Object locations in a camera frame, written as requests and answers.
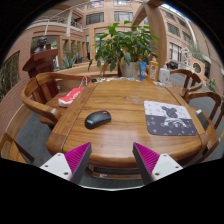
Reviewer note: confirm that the spiky green plant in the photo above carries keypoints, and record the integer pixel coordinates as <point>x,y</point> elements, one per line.
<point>70,61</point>

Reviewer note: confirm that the white and grey mouse pad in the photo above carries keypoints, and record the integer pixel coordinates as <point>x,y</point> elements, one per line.
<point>168,123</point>

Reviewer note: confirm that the clear pump bottle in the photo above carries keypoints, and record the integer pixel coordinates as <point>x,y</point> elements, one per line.
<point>164,75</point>

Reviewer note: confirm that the black notebook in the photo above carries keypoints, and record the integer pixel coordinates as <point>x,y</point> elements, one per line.
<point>202,119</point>

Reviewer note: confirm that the yellow liquid bottle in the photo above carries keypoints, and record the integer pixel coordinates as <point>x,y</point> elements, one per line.
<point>153,71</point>

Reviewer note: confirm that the black computer mouse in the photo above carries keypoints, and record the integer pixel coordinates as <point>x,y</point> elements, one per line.
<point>96,119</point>

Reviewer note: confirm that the blue tube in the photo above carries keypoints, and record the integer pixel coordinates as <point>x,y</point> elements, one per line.
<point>143,70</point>

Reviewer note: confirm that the dark red wooden lectern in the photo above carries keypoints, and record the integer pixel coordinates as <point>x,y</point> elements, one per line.
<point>41,61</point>

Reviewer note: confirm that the green potted plant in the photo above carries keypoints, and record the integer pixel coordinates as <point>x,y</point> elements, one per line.
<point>128,46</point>

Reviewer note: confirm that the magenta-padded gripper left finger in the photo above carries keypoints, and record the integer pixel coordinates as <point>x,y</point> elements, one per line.
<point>56,165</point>

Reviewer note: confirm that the dark bust statue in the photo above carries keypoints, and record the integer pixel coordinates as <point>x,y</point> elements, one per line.
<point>41,45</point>

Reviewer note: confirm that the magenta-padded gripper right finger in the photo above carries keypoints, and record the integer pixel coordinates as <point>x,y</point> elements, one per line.
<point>163,165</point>

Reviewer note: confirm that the wooden armchair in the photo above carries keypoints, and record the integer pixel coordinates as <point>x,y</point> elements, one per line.
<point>36,100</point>
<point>208,100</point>
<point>186,75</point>
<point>106,69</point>
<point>13,150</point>

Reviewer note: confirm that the small white pack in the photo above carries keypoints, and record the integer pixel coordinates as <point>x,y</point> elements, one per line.
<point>162,84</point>

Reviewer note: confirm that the red and white bag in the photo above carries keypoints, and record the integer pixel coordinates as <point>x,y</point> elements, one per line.
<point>70,97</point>

